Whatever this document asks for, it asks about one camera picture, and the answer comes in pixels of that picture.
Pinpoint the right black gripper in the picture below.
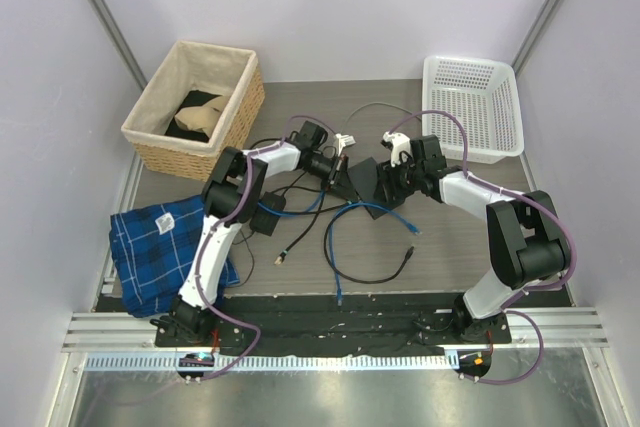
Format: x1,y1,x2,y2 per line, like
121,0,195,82
375,154,425,204

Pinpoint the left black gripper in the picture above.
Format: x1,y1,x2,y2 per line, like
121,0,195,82
302,154,357,204

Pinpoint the black network switch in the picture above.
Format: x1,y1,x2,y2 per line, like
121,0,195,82
348,157,396,220

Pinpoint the black ethernet cable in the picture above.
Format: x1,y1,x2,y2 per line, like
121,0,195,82
327,245,417,285

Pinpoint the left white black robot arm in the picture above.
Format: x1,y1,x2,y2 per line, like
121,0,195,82
158,119,356,346

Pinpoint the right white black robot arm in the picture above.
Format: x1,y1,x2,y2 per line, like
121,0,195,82
376,132,575,342

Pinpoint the black power adapter brick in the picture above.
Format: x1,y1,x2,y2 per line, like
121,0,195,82
249,192,286,236

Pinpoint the white plastic perforated basket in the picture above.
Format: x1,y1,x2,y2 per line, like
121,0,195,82
422,56,524,164

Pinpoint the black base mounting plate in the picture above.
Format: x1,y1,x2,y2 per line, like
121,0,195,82
94,291,574,353

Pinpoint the beige cloth in basket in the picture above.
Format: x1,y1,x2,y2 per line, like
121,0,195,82
174,96,230,136

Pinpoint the wicker basket with liner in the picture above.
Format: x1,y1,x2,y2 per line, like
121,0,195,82
121,40,265,181

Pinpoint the black cloth in basket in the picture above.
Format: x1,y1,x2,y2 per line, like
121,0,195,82
165,90,224,143

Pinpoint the blue plaid cloth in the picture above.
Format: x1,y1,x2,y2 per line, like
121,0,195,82
109,196,209,318

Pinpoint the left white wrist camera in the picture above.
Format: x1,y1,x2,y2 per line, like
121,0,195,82
333,133,356,156

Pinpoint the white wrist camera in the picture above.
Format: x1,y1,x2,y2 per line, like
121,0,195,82
381,131,411,167
333,133,356,156

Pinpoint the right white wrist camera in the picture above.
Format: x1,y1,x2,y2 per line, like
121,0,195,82
381,131,411,167

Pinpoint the grey ethernet cable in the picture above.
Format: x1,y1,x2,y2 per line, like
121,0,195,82
344,102,424,136

